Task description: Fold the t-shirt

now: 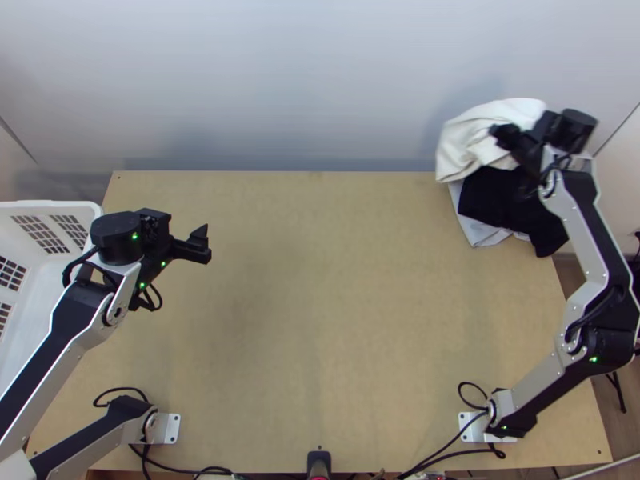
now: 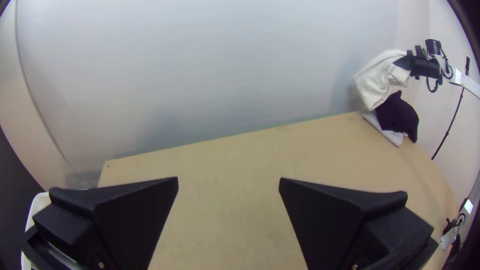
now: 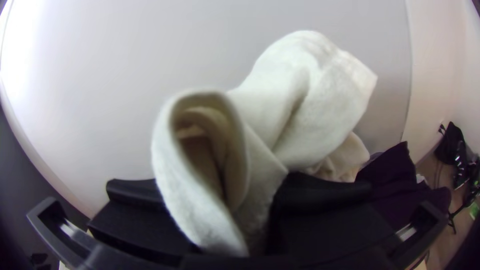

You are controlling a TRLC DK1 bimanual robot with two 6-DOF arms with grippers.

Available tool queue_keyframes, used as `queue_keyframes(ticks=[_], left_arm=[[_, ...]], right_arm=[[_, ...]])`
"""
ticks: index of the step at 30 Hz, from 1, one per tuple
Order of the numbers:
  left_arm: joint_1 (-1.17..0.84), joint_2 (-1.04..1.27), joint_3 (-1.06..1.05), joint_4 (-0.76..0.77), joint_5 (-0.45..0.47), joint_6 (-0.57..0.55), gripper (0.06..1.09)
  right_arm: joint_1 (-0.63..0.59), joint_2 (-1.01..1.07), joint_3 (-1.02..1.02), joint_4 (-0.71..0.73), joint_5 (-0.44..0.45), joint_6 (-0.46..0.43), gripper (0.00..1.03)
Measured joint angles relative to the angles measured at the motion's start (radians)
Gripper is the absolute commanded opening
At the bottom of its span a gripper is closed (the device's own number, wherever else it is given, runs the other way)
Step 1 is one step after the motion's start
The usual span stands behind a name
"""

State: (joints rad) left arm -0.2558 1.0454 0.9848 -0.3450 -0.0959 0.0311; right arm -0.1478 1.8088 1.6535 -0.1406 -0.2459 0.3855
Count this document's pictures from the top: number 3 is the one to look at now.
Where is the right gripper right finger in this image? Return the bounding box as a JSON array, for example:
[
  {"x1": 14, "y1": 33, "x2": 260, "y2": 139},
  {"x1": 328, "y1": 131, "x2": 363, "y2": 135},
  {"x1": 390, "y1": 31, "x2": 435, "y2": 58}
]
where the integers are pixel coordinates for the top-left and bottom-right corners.
[{"x1": 266, "y1": 171, "x2": 407, "y2": 260}]

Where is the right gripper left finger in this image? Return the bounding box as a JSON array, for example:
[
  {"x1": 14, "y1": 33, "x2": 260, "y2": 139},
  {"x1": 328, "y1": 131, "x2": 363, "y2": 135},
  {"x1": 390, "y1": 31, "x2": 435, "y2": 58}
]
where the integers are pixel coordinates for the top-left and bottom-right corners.
[{"x1": 87, "y1": 178, "x2": 202, "y2": 260}]

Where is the cream t-shirt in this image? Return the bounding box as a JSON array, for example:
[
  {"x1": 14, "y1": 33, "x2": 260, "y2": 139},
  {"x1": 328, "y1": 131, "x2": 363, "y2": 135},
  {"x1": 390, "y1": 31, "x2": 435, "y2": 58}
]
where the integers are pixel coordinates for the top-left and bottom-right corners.
[{"x1": 150, "y1": 29, "x2": 379, "y2": 258}]

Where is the dark garment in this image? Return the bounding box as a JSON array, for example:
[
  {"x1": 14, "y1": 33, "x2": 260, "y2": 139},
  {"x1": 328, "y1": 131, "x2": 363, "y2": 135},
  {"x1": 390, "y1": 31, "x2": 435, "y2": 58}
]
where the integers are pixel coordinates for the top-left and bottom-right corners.
[{"x1": 353, "y1": 140, "x2": 453, "y2": 230}]

